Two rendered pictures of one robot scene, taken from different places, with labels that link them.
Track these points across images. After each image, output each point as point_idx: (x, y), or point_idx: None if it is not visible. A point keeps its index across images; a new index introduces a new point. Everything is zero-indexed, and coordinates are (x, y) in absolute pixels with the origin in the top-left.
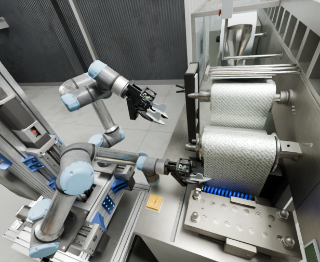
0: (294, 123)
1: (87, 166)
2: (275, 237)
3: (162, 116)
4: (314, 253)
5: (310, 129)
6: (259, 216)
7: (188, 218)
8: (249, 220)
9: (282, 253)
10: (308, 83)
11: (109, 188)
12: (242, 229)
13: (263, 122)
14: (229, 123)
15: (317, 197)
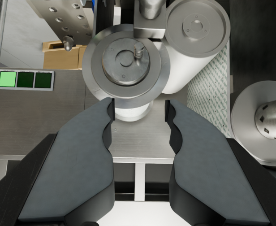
0: (161, 119)
1: None
2: (68, 33)
3: (168, 110)
4: (43, 87)
5: (128, 136)
6: (84, 24)
7: None
8: (71, 18)
9: (57, 36)
10: (172, 161)
11: None
12: (53, 12)
13: (188, 97)
14: (206, 75)
15: (76, 110)
